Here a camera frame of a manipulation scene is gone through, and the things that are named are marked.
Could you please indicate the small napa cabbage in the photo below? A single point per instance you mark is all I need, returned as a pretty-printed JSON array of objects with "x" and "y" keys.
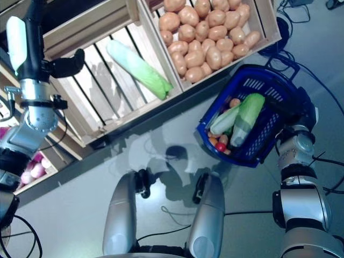
[{"x": 224, "y": 121}]

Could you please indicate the purple onions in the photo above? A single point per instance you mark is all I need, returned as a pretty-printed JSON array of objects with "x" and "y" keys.
[{"x": 26, "y": 177}]

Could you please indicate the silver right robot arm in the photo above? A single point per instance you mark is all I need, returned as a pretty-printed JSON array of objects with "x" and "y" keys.
[{"x": 298, "y": 145}]

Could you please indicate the wooden display shelf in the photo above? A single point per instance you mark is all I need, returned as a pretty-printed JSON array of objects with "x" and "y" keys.
[{"x": 68, "y": 150}]

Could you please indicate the small red tomato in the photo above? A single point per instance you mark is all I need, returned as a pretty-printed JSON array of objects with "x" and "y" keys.
[{"x": 221, "y": 146}]

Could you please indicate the silver right robot leg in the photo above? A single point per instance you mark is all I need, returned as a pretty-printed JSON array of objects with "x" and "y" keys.
[{"x": 207, "y": 215}]

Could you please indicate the black robot waist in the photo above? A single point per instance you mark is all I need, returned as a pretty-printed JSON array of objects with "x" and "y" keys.
[{"x": 150, "y": 251}]

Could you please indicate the blue plastic shopping basket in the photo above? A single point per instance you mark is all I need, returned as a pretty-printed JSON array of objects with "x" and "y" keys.
[{"x": 268, "y": 129}]

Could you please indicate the small green bell pepper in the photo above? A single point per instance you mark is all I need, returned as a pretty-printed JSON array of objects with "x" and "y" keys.
[{"x": 228, "y": 131}]

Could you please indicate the large napa cabbage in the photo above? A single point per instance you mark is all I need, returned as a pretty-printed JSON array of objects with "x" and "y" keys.
[
  {"x": 248, "y": 113},
  {"x": 139, "y": 70}
]

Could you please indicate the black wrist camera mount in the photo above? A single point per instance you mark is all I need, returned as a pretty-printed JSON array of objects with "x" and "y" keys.
[{"x": 58, "y": 103}]

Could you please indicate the brown potato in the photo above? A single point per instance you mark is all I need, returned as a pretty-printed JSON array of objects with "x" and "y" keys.
[
  {"x": 206, "y": 69},
  {"x": 189, "y": 16},
  {"x": 243, "y": 15},
  {"x": 223, "y": 138},
  {"x": 208, "y": 45},
  {"x": 178, "y": 47},
  {"x": 227, "y": 59},
  {"x": 194, "y": 59},
  {"x": 240, "y": 50},
  {"x": 224, "y": 45},
  {"x": 220, "y": 4},
  {"x": 166, "y": 38},
  {"x": 202, "y": 31},
  {"x": 203, "y": 7},
  {"x": 195, "y": 75},
  {"x": 213, "y": 57},
  {"x": 232, "y": 20},
  {"x": 234, "y": 3},
  {"x": 235, "y": 102},
  {"x": 174, "y": 4},
  {"x": 169, "y": 22},
  {"x": 237, "y": 35},
  {"x": 252, "y": 39},
  {"x": 179, "y": 64},
  {"x": 195, "y": 46},
  {"x": 216, "y": 18},
  {"x": 187, "y": 33},
  {"x": 217, "y": 33}
]

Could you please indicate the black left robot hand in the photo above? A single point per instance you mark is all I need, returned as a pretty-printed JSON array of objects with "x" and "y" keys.
[{"x": 31, "y": 53}]

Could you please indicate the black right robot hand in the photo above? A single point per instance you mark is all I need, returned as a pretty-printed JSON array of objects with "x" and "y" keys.
[{"x": 305, "y": 113}]

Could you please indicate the purple white turnip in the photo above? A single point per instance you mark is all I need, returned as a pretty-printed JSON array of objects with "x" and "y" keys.
[{"x": 36, "y": 169}]

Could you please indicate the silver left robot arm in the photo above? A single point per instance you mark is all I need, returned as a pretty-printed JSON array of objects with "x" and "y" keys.
[{"x": 37, "y": 121}]

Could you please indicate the slatted wooden crate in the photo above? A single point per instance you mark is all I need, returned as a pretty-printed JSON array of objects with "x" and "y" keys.
[
  {"x": 44, "y": 181},
  {"x": 268, "y": 29},
  {"x": 94, "y": 24}
]

